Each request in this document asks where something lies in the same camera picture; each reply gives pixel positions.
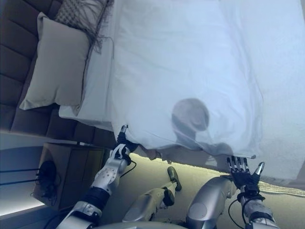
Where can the silver robot leg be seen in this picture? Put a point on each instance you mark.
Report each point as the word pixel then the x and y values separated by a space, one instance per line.
pixel 209 195
pixel 143 202

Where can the silver left robot leg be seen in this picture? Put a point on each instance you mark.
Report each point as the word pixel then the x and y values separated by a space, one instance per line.
pixel 143 202

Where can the large beige pillow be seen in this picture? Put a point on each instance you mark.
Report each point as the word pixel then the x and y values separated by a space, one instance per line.
pixel 62 64

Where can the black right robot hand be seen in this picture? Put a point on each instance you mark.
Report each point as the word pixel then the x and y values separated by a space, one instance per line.
pixel 243 179

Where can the brown upholstered bed frame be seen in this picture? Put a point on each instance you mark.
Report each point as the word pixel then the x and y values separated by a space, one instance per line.
pixel 35 121

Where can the woven fringed cushion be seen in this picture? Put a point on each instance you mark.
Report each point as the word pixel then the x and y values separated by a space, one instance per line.
pixel 76 14

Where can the brown tufted headboard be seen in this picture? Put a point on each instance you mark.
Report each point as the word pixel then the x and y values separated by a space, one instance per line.
pixel 19 47

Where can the white duvet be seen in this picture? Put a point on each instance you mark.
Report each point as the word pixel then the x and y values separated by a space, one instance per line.
pixel 190 71

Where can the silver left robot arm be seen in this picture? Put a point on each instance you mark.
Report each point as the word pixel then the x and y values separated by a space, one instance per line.
pixel 107 176

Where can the silver right robot leg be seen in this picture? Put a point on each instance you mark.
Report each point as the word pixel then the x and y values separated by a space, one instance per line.
pixel 209 195

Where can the silver robot torso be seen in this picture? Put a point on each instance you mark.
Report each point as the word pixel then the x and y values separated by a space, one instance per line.
pixel 166 225

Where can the brown wooden nightstand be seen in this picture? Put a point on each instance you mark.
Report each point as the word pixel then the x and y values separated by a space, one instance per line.
pixel 76 171

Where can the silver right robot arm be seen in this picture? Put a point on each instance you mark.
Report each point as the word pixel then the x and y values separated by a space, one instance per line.
pixel 257 210

